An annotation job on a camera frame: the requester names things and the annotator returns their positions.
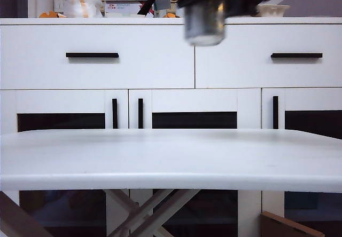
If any gray teal flat box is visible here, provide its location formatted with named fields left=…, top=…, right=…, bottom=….
left=154, top=0, right=171, bottom=11

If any black vertical door handle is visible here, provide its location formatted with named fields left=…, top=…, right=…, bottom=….
left=273, top=96, right=279, bottom=130
left=138, top=98, right=144, bottom=130
left=112, top=98, right=119, bottom=130

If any silver beer can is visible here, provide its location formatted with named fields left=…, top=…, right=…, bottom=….
left=183, top=3, right=227, bottom=47

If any white glass-panel cabinet door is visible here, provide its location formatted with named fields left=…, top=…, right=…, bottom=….
left=261, top=88, right=342, bottom=237
left=0, top=89, right=129, bottom=237
left=129, top=89, right=261, bottom=237

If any white sideboard cabinet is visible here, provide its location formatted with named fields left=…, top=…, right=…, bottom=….
left=0, top=17, right=342, bottom=237

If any white cabinet drawer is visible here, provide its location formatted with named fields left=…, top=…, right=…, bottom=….
left=195, top=24, right=342, bottom=89
left=0, top=25, right=195, bottom=90

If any dark brown wooden board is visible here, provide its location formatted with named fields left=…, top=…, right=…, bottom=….
left=0, top=190, right=54, bottom=237

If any white printed cardboard box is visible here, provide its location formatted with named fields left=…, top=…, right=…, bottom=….
left=104, top=0, right=156, bottom=18

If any beige pulp cup tray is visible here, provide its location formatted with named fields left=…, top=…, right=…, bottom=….
left=256, top=4, right=291, bottom=18

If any white wall switch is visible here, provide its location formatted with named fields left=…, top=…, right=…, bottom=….
left=53, top=0, right=71, bottom=12

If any black flat strip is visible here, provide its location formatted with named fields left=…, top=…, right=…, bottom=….
left=137, top=0, right=159, bottom=16

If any light brown cardboard board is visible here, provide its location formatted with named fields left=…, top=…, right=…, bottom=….
left=260, top=211, right=325, bottom=237

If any brown white crossed table leg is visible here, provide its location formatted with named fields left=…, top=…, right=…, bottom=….
left=108, top=189, right=200, bottom=237

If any black horizontal drawer handle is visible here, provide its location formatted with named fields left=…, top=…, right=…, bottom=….
left=65, top=52, right=120, bottom=59
left=270, top=52, right=323, bottom=59

